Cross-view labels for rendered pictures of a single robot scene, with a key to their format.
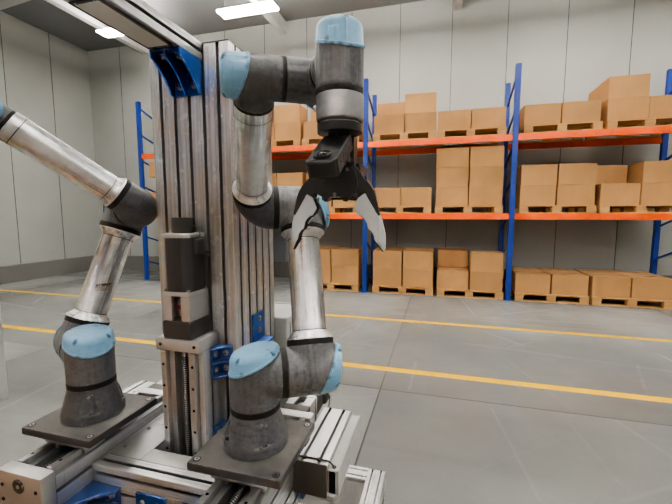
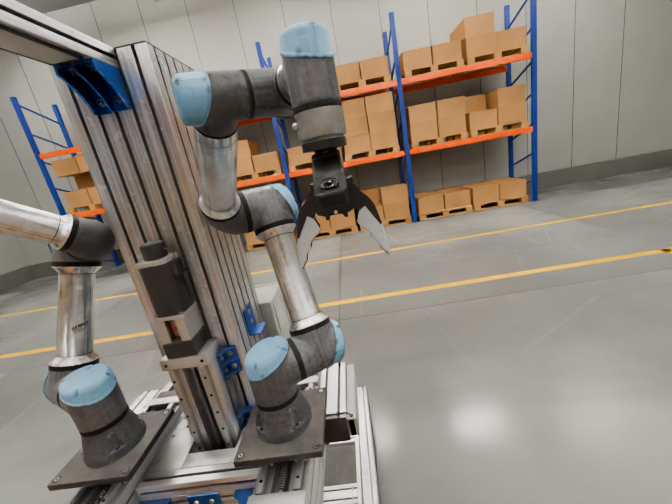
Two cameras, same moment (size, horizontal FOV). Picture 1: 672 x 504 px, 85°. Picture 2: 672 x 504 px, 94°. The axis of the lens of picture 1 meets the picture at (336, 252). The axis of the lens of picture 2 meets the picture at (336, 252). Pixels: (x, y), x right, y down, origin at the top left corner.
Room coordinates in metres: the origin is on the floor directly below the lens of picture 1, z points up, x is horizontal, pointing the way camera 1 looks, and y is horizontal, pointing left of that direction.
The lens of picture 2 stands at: (0.09, 0.11, 1.69)
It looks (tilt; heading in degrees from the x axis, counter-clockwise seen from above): 16 degrees down; 349
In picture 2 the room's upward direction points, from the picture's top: 11 degrees counter-clockwise
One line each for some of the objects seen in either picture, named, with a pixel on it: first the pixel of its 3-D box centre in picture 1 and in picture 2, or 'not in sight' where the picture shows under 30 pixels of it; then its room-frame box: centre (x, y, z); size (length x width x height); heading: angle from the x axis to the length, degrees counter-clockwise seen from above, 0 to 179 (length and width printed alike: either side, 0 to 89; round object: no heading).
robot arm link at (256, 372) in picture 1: (257, 373); (272, 368); (0.83, 0.19, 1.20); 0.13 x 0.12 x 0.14; 104
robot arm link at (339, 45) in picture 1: (339, 61); (309, 72); (0.60, 0.00, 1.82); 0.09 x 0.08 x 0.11; 14
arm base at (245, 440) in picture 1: (255, 420); (280, 405); (0.83, 0.19, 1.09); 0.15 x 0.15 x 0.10
